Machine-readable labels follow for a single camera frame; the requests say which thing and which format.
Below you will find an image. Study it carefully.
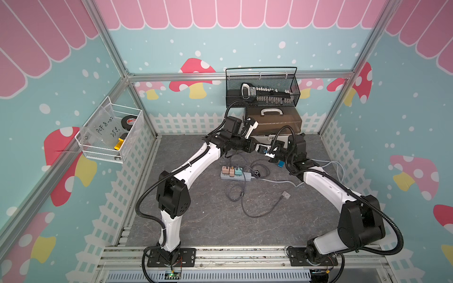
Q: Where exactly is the socket bit set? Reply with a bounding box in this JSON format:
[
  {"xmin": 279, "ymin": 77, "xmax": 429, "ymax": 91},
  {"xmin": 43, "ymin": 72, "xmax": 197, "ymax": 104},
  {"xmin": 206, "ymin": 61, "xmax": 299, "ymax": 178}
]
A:
[{"xmin": 239, "ymin": 83, "xmax": 294, "ymax": 106}]

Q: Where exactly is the white power strip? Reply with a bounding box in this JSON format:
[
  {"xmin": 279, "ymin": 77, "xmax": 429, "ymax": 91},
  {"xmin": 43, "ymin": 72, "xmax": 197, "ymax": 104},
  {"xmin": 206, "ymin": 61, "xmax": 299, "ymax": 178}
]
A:
[{"xmin": 220, "ymin": 172, "xmax": 252, "ymax": 182}]

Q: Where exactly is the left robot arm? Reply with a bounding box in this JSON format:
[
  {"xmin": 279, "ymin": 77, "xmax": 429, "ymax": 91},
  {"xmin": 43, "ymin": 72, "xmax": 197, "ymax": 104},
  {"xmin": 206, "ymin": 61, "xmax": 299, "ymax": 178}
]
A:
[{"xmin": 134, "ymin": 100, "xmax": 258, "ymax": 265}]

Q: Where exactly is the black wire mesh basket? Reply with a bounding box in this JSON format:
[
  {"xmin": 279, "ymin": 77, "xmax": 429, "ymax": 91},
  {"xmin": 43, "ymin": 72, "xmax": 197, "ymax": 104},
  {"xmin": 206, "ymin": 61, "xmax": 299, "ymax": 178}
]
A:
[{"xmin": 225, "ymin": 67, "xmax": 300, "ymax": 108}]

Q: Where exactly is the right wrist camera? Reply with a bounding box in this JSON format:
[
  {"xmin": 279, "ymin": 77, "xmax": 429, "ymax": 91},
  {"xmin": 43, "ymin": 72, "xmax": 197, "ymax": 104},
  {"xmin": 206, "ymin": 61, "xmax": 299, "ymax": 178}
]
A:
[{"xmin": 256, "ymin": 144, "xmax": 280, "ymax": 158}]

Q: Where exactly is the teal USB charger adapter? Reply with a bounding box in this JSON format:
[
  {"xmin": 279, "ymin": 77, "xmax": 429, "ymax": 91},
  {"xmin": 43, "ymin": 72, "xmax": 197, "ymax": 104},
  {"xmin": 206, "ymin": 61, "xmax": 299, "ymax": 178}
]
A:
[{"xmin": 235, "ymin": 167, "xmax": 243, "ymax": 178}]

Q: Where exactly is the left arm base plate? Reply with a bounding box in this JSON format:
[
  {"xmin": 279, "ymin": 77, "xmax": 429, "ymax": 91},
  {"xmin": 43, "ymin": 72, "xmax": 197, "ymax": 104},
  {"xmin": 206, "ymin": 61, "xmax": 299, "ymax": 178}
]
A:
[{"xmin": 145, "ymin": 247, "xmax": 197, "ymax": 268}]

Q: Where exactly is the black electrical tape roll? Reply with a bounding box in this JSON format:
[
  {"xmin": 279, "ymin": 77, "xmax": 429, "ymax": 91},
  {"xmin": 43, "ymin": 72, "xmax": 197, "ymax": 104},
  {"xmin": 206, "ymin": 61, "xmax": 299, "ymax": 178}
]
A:
[{"xmin": 121, "ymin": 115, "xmax": 138, "ymax": 132}]

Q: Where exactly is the silver mp3 player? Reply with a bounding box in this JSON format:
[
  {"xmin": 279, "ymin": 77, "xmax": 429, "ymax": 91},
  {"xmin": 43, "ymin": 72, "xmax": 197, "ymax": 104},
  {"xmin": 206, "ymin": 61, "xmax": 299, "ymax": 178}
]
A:
[{"xmin": 282, "ymin": 191, "xmax": 291, "ymax": 199}]

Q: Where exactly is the yellow tool in bin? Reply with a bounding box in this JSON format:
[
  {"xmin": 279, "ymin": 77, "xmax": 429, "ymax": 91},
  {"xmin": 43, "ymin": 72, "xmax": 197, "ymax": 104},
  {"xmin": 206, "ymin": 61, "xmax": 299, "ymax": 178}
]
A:
[{"xmin": 114, "ymin": 137, "xmax": 125, "ymax": 151}]

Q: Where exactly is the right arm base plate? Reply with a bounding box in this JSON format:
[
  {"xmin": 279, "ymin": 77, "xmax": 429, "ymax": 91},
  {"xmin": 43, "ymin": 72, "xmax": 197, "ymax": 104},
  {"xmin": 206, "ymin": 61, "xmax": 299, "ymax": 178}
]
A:
[{"xmin": 286, "ymin": 246, "xmax": 338, "ymax": 268}]

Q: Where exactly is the clear plastic wall bin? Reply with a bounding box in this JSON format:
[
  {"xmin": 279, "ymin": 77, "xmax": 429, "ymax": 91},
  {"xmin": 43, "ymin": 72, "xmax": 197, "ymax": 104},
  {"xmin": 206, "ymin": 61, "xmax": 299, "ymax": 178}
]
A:
[{"xmin": 75, "ymin": 97, "xmax": 144, "ymax": 163}]

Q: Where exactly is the white power strip cord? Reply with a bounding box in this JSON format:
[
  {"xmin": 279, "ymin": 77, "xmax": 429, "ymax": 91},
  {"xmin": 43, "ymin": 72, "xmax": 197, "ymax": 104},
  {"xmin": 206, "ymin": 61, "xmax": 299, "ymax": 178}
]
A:
[{"xmin": 251, "ymin": 160, "xmax": 346, "ymax": 188}]

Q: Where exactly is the brown grey plug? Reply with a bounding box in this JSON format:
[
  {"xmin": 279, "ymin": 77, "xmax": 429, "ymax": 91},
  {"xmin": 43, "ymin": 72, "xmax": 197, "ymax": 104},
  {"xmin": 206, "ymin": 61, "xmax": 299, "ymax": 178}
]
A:
[{"xmin": 221, "ymin": 166, "xmax": 230, "ymax": 176}]

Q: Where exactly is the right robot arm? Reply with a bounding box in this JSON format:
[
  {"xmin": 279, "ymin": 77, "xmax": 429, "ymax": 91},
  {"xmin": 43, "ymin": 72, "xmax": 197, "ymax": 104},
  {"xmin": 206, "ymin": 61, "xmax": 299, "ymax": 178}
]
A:
[{"xmin": 266, "ymin": 126, "xmax": 404, "ymax": 265}]

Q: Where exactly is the white toolbox brown lid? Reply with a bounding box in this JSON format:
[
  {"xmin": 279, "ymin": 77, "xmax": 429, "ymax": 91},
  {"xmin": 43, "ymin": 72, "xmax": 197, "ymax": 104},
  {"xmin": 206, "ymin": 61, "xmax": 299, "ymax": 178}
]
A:
[{"xmin": 242, "ymin": 107, "xmax": 307, "ymax": 153}]

